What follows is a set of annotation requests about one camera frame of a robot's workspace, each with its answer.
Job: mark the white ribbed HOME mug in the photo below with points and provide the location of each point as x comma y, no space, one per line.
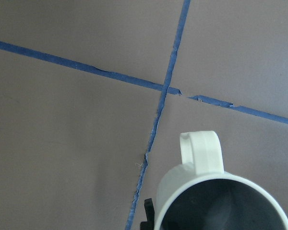
199,194

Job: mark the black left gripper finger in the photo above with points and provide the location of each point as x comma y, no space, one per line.
150,215

